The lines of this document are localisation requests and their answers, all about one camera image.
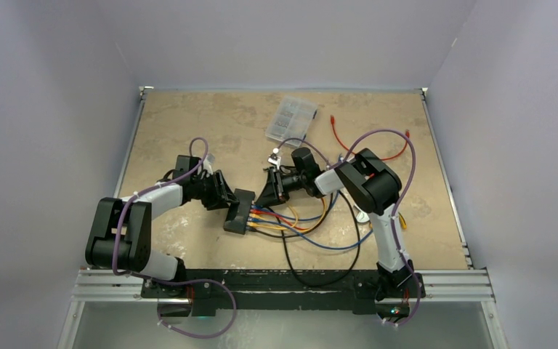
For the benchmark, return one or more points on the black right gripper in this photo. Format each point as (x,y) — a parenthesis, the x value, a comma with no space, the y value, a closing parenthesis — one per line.
(269,196)

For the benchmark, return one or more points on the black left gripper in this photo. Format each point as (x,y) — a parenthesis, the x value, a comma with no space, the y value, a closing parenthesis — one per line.
(221,193)

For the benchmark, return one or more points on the black network switch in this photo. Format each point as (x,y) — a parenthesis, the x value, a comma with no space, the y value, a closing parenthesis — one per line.
(238,213)

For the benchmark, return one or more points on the clear plastic parts box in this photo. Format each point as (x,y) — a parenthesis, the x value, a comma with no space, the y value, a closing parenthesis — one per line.
(291,120)

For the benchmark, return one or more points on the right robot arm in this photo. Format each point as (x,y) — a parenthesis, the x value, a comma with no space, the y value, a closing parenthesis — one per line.
(373,186)

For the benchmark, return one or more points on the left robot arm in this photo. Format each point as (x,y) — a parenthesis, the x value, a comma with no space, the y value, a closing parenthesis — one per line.
(120,237)

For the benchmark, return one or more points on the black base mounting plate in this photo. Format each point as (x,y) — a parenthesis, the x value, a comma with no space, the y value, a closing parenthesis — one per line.
(357,291)

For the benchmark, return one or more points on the yellow handled pliers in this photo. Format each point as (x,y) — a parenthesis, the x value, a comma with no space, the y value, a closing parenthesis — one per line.
(402,222)

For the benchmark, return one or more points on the aluminium frame rail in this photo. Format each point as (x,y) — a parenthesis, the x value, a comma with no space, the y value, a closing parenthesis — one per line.
(439,285)

